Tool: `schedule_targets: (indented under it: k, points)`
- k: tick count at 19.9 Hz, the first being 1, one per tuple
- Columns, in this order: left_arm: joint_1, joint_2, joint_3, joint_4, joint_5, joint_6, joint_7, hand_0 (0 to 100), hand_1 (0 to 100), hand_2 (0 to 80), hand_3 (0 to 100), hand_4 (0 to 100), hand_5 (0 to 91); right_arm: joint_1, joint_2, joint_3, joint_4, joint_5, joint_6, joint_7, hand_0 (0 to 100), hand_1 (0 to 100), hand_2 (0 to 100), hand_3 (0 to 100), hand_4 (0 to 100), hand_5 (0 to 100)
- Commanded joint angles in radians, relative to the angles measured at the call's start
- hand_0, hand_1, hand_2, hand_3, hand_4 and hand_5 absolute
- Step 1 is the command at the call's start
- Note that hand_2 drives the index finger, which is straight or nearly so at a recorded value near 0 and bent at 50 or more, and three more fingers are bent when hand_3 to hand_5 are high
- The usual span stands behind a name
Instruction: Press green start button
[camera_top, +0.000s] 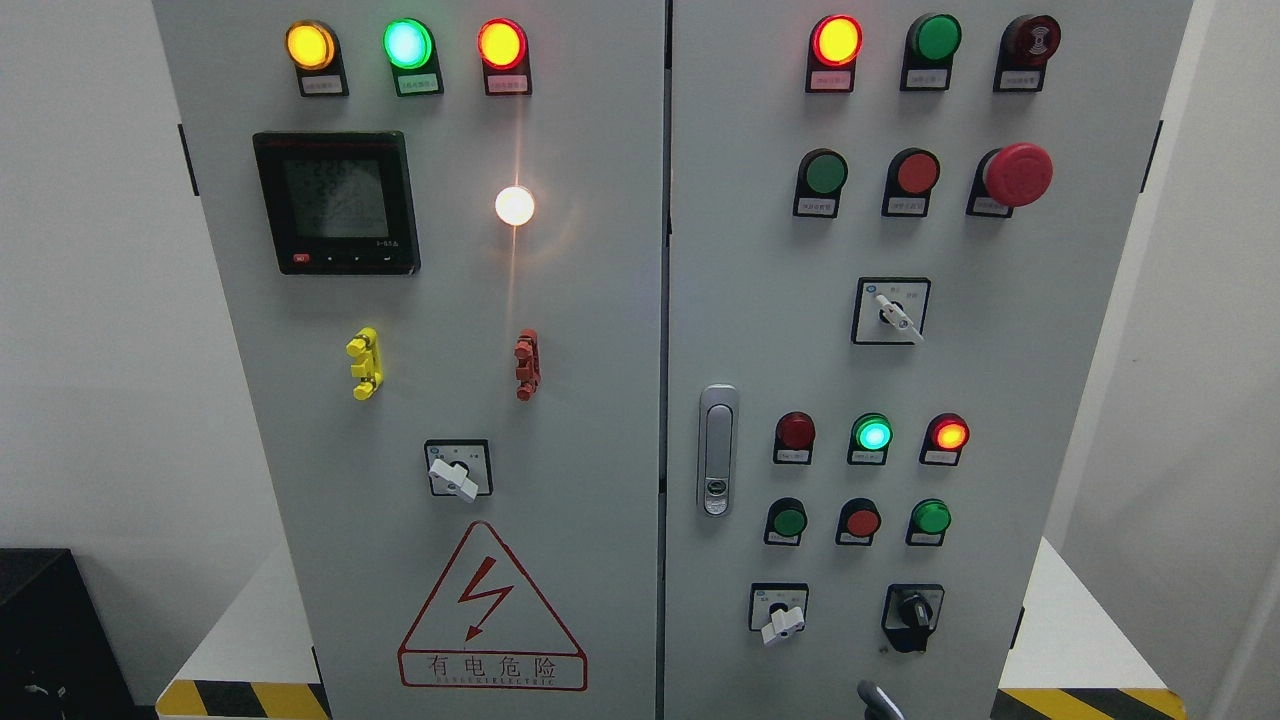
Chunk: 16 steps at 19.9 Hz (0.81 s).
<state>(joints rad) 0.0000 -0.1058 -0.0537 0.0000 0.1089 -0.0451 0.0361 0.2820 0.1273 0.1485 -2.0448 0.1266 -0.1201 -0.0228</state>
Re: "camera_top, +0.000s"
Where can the lower left green push button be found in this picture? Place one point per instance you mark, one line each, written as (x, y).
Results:
(785, 522)

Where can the green push button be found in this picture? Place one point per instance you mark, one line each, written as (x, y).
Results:
(820, 177)
(785, 522)
(928, 523)

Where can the upper green push button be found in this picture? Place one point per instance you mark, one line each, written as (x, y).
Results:
(820, 177)

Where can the lower middle red push button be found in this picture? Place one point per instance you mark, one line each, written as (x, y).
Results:
(858, 523)

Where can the red push button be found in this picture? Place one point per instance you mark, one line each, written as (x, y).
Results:
(858, 523)
(910, 179)

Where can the lower right green push button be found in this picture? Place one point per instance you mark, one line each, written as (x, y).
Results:
(928, 523)

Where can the upper red push button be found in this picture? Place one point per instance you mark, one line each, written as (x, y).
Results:
(910, 179)

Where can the red emergency stop mushroom button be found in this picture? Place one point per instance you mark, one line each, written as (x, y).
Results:
(1011, 177)

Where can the grey electrical control cabinet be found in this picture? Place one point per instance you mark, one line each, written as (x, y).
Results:
(661, 142)

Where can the red terminal connector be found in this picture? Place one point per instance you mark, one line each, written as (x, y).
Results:
(527, 371)

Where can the lower left red indicator lamp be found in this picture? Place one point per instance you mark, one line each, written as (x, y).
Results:
(794, 438)

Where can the red indicator lamp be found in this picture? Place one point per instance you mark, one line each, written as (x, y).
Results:
(504, 51)
(944, 440)
(794, 438)
(834, 45)

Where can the white lit indicator lamp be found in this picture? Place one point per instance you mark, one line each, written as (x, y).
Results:
(515, 205)

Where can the lower middle green indicator lamp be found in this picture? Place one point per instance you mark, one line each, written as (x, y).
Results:
(870, 436)

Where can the green indicator lamp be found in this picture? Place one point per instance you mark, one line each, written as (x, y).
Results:
(930, 46)
(413, 57)
(870, 436)

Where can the yellow terminal connector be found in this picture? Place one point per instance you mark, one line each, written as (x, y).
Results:
(365, 366)

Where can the red electrical hazard warning sticker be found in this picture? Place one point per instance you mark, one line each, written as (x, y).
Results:
(487, 625)

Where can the lower right red indicator lamp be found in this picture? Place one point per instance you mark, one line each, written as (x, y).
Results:
(944, 440)

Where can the black digital power meter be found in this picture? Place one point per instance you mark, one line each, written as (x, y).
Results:
(339, 203)

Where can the red indicator lamp top left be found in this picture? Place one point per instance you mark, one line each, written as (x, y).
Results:
(504, 51)

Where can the red indicator lamp top right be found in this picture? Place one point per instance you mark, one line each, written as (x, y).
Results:
(834, 45)

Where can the green indicator lamp top left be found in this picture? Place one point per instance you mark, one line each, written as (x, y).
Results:
(413, 57)

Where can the green indicator lamp top right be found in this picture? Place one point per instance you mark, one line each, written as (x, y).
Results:
(930, 46)

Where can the yellow indicator lamp top left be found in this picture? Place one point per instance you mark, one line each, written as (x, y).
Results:
(318, 62)

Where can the dark red buzzer alarm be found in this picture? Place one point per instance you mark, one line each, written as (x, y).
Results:
(1028, 43)

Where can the white platform with hazard stripes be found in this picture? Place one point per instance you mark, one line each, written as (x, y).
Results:
(1069, 661)

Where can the black box lower left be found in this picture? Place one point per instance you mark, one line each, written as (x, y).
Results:
(56, 662)

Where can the silver cabinet door lock handle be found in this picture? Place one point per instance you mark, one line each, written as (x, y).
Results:
(718, 419)

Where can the left door rotary selector switch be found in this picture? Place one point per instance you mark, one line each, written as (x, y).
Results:
(460, 468)

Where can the upper right rotary selector switch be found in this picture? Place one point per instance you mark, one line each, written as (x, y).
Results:
(890, 310)

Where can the lower white rotary selector switch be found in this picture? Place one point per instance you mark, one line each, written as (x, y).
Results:
(777, 610)

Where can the black knob selector switch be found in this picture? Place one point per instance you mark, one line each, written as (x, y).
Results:
(910, 615)

